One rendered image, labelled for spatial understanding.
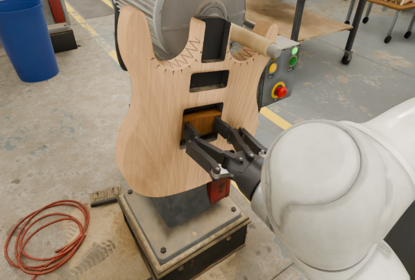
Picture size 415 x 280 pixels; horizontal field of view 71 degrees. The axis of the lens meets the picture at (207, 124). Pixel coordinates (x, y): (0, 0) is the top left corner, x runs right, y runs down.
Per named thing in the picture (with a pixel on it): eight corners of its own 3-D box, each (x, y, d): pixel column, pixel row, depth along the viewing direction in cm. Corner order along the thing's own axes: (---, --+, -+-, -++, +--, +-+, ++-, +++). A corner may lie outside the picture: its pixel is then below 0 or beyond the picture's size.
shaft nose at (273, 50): (264, 54, 56) (270, 42, 55) (271, 57, 58) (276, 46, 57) (271, 57, 55) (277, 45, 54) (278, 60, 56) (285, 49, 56)
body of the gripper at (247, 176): (244, 212, 48) (213, 177, 54) (280, 196, 52) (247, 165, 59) (255, 178, 44) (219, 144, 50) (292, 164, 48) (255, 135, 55)
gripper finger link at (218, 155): (241, 175, 53) (238, 178, 52) (193, 148, 58) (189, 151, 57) (246, 157, 51) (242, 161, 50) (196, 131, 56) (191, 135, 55)
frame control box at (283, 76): (205, 98, 115) (205, 34, 100) (247, 83, 125) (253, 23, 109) (245, 130, 99) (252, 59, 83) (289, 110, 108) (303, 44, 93)
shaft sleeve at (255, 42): (210, 28, 68) (215, 15, 67) (219, 33, 70) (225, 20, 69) (262, 55, 56) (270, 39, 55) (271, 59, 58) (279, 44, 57)
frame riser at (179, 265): (115, 226, 167) (105, 198, 152) (204, 182, 194) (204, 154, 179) (152, 309, 133) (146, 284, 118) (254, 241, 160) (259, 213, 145)
